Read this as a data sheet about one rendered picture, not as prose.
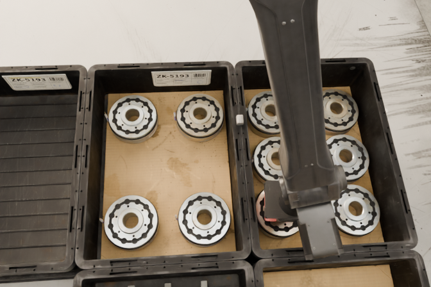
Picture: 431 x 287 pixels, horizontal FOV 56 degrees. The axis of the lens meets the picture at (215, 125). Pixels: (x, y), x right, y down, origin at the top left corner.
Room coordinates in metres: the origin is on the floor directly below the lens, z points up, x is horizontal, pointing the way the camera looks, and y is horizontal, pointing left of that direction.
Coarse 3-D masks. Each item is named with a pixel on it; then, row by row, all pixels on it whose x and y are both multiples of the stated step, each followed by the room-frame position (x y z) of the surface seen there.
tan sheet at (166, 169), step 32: (160, 96) 0.42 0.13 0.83; (160, 128) 0.34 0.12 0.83; (224, 128) 0.36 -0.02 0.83; (128, 160) 0.26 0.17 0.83; (160, 160) 0.27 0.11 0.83; (192, 160) 0.28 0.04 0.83; (224, 160) 0.29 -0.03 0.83; (128, 192) 0.19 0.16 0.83; (160, 192) 0.20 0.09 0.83; (192, 192) 0.21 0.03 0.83; (224, 192) 0.22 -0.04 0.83; (128, 224) 0.13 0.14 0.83; (160, 224) 0.14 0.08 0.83; (128, 256) 0.07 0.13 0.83
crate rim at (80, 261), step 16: (96, 64) 0.42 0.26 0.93; (112, 64) 0.43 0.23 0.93; (128, 64) 0.43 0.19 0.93; (144, 64) 0.44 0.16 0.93; (160, 64) 0.44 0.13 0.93; (176, 64) 0.45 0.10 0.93; (192, 64) 0.45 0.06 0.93; (208, 64) 0.46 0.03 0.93; (224, 64) 0.46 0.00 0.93; (240, 144) 0.29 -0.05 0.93; (240, 160) 0.26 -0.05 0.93; (80, 176) 0.19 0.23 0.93; (240, 176) 0.23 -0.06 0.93; (80, 192) 0.16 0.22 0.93; (240, 192) 0.20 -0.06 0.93; (80, 208) 0.13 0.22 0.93; (240, 208) 0.17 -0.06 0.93; (80, 224) 0.10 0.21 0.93; (80, 240) 0.08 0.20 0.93; (80, 256) 0.05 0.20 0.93; (160, 256) 0.07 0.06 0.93; (176, 256) 0.07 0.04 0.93; (192, 256) 0.08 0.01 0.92; (208, 256) 0.08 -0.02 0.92; (224, 256) 0.08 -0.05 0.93; (240, 256) 0.09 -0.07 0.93
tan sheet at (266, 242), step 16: (336, 112) 0.44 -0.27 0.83; (352, 128) 0.40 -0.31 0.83; (256, 144) 0.33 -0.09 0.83; (272, 160) 0.30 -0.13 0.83; (368, 176) 0.30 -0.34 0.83; (256, 192) 0.23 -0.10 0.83; (352, 208) 0.22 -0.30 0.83; (272, 240) 0.14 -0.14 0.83; (288, 240) 0.14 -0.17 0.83; (352, 240) 0.16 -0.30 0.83; (368, 240) 0.16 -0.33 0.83
